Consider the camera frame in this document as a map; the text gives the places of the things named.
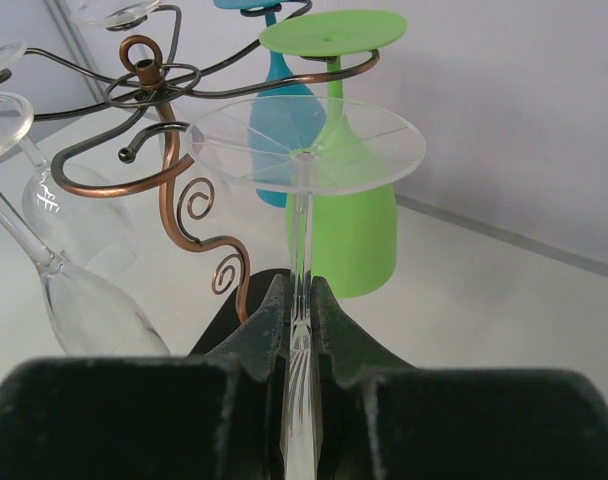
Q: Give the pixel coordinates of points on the clear tall champagne flute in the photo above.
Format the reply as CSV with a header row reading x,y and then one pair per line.
x,y
112,13

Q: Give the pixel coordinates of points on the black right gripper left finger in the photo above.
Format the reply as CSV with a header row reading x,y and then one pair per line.
x,y
213,414

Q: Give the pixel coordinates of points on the green plastic wine glass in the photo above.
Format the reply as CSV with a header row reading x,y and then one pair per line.
x,y
354,235

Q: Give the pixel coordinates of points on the blue plastic wine glass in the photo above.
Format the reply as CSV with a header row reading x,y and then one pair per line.
x,y
270,130

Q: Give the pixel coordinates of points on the clear flute glass front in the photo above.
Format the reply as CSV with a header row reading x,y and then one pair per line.
x,y
88,315

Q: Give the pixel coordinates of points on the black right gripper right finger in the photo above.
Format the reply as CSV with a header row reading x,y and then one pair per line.
x,y
384,418

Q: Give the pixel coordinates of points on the clear wine glass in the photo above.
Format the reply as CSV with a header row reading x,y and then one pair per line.
x,y
55,226

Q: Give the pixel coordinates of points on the metal wine glass rack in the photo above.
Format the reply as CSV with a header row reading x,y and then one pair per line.
x,y
150,150

